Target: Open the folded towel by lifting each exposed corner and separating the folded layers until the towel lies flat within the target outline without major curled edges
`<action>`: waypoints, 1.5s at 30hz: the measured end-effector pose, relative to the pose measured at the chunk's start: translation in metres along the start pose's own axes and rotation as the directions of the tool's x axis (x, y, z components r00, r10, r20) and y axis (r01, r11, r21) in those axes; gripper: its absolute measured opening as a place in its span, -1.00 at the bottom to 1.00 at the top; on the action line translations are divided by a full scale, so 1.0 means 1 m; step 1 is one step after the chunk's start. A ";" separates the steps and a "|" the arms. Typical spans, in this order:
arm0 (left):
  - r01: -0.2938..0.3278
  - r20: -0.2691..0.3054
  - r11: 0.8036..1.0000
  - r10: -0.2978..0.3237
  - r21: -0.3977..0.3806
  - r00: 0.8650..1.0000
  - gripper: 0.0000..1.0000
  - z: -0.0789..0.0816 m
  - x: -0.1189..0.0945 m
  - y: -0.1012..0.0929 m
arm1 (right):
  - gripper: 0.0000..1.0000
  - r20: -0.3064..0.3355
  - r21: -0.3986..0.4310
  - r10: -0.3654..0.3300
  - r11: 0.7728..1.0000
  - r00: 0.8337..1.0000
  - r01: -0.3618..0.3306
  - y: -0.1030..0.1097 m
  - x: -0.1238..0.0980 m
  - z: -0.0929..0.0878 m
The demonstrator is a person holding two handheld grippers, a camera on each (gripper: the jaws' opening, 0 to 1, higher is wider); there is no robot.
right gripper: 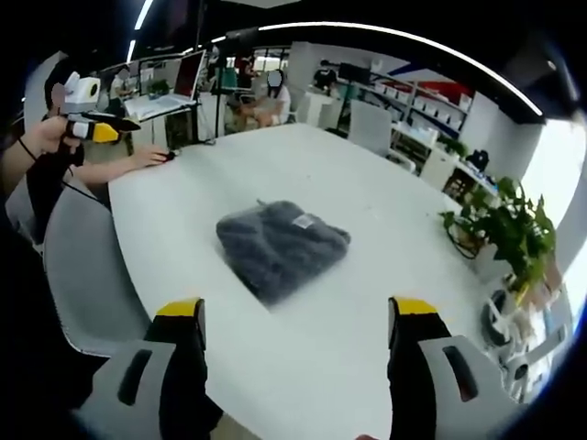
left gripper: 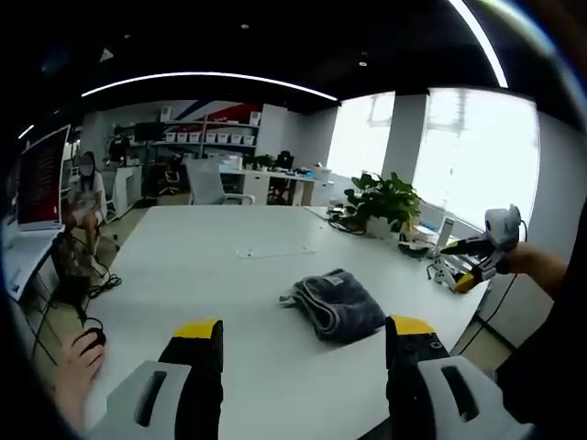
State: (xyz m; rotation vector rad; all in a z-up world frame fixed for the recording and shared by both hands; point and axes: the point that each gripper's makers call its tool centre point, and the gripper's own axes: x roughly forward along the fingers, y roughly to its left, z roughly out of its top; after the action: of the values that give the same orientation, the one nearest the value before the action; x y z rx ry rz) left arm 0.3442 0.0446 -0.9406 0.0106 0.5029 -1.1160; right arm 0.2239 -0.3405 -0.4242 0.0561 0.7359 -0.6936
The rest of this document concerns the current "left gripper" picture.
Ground white side desk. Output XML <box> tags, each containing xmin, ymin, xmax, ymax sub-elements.
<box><xmin>0</xmin><ymin>227</ymin><xmax>63</xmax><ymax>303</ymax></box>

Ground white bottle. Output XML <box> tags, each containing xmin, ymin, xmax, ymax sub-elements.
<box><xmin>437</xmin><ymin>216</ymin><xmax>456</xmax><ymax>251</ymax></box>

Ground small green plant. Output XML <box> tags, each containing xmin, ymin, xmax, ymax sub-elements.
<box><xmin>242</xmin><ymin>153</ymin><xmax>277</xmax><ymax>171</ymax></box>

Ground curved ceiling strip light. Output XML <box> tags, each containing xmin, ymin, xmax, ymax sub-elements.
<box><xmin>81</xmin><ymin>71</ymin><xmax>341</xmax><ymax>101</ymax></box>
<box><xmin>447</xmin><ymin>0</ymin><xmax>511</xmax><ymax>89</ymax></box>

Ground white office chair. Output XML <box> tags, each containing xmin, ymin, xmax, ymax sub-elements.
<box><xmin>184</xmin><ymin>158</ymin><xmax>256</xmax><ymax>207</ymax></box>

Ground white low cabinet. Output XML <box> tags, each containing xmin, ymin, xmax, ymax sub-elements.
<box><xmin>218</xmin><ymin>166</ymin><xmax>323</xmax><ymax>207</ymax></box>

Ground green potted plant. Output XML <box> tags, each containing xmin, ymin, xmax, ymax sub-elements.
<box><xmin>343</xmin><ymin>170</ymin><xmax>424</xmax><ymax>236</ymax></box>

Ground black computer mouse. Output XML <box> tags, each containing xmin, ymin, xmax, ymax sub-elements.
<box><xmin>78</xmin><ymin>326</ymin><xmax>108</xmax><ymax>358</ymax></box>

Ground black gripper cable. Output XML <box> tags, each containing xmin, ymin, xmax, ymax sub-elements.
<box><xmin>484</xmin><ymin>269</ymin><xmax>522</xmax><ymax>325</ymax></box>

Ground white game controller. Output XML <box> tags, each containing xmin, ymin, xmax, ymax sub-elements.
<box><xmin>426</xmin><ymin>255</ymin><xmax>458</xmax><ymax>288</ymax></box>

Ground grey towel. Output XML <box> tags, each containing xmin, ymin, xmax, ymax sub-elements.
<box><xmin>278</xmin><ymin>268</ymin><xmax>387</xmax><ymax>343</ymax></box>

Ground shelf with white boxes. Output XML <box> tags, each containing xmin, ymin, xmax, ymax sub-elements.
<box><xmin>158</xmin><ymin>117</ymin><xmax>261</xmax><ymax>149</ymax></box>

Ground person's dark clothing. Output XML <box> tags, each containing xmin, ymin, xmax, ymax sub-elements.
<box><xmin>496</xmin><ymin>249</ymin><xmax>587</xmax><ymax>430</ymax></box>

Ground black floor cables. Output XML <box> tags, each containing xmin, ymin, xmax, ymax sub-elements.
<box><xmin>31</xmin><ymin>231</ymin><xmax>124</xmax><ymax>357</ymax></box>

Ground white plant pot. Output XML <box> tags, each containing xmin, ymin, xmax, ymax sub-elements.
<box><xmin>365</xmin><ymin>214</ymin><xmax>405</xmax><ymax>239</ymax></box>

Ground white computer monitor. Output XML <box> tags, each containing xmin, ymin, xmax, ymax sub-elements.
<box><xmin>15</xmin><ymin>123</ymin><xmax>73</xmax><ymax>233</ymax></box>

